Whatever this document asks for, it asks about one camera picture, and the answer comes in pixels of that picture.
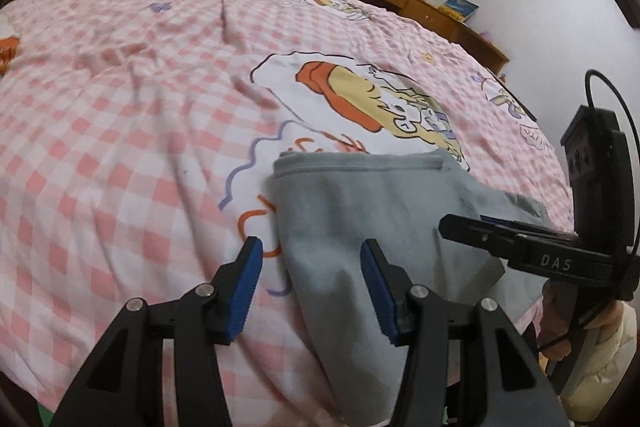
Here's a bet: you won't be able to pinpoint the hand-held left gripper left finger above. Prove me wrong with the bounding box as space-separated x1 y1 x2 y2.
50 237 264 427

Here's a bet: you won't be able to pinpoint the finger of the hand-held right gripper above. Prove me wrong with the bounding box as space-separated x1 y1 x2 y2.
438 214 531 260
480 215 576 242

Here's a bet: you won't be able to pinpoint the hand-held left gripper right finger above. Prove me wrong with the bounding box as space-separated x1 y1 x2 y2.
360 238 571 427

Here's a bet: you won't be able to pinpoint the grey pants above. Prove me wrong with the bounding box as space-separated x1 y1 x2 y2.
263 149 556 425

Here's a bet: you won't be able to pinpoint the person's right forearm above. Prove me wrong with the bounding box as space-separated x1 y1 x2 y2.
560 302 640 425

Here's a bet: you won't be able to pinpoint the person's right hand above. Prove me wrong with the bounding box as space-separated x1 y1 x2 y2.
537 279 576 362

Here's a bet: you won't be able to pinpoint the pink checked printed blanket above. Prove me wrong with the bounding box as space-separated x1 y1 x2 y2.
0 0 576 427

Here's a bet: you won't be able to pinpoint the blue book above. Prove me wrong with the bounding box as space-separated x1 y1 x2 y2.
439 0 480 22

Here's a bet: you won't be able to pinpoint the black cable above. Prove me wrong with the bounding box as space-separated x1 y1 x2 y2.
535 69 640 355

